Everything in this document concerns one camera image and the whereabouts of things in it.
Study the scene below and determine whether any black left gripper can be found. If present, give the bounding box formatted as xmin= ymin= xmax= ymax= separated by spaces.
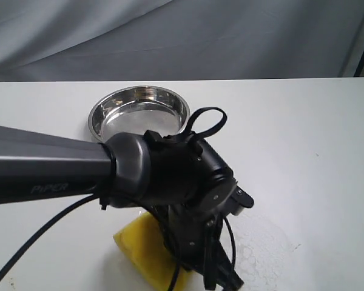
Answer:
xmin=152 ymin=202 xmax=244 ymax=290

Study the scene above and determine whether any yellow sponge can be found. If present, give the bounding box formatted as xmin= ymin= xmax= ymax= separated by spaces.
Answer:
xmin=113 ymin=212 xmax=198 ymax=291

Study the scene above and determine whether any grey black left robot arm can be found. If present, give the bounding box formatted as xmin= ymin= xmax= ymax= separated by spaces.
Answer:
xmin=0 ymin=126 xmax=243 ymax=290

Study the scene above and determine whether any round stainless steel dish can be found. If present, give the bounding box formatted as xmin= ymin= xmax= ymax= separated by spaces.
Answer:
xmin=87 ymin=85 xmax=190 ymax=142

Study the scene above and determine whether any grey fabric backdrop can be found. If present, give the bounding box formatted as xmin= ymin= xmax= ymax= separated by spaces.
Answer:
xmin=0 ymin=1 xmax=364 ymax=81

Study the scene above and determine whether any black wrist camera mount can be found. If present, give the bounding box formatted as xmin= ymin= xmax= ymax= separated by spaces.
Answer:
xmin=227 ymin=186 xmax=255 ymax=216

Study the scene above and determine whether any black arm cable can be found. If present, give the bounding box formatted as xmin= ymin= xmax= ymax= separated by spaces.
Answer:
xmin=0 ymin=193 xmax=237 ymax=291

